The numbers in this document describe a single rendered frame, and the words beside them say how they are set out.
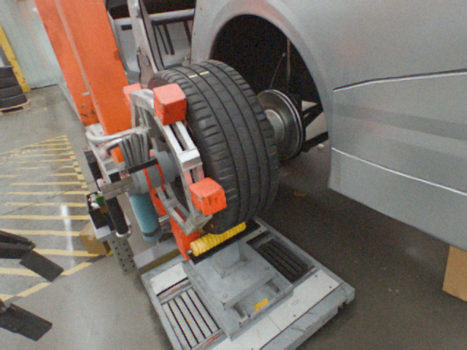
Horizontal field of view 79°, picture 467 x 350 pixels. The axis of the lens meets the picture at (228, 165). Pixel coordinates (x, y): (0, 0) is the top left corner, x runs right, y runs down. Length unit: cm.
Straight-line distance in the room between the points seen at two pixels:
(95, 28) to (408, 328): 185
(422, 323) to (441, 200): 93
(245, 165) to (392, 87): 43
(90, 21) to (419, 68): 117
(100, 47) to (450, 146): 125
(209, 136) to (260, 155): 18
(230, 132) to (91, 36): 78
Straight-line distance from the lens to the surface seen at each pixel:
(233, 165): 85
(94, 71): 139
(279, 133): 123
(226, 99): 89
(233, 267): 145
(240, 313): 137
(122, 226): 93
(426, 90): 75
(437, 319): 170
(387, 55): 77
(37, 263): 65
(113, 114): 142
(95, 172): 121
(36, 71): 1394
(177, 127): 87
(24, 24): 1395
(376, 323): 160
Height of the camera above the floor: 130
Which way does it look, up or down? 27 degrees down
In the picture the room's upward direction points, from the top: 9 degrees counter-clockwise
